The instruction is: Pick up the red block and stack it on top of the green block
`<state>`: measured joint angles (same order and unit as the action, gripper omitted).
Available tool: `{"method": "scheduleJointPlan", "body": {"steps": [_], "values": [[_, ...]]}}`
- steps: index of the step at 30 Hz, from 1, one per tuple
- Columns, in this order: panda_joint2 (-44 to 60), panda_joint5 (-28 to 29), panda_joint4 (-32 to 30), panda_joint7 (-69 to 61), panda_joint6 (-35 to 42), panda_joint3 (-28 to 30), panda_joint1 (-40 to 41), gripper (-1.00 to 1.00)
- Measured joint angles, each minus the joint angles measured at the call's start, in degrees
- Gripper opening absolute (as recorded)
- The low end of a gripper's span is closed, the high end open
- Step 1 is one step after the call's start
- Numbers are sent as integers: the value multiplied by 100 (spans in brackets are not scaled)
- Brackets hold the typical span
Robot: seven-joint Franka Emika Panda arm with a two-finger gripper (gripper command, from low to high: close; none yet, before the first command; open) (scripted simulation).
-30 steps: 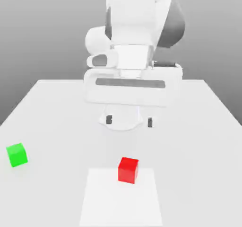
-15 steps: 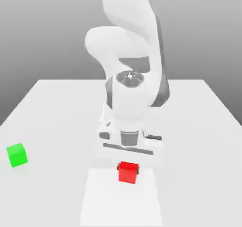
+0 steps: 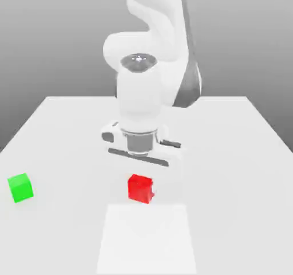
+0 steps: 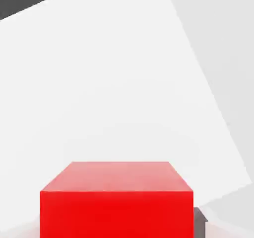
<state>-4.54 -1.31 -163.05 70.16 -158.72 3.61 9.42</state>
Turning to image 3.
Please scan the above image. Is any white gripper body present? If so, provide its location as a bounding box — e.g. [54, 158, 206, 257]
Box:
[106, 146, 185, 174]

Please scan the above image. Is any small green cube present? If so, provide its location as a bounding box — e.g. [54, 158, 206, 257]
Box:
[7, 172, 35, 204]

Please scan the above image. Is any small red cube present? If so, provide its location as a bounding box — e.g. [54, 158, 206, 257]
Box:
[127, 174, 156, 205]

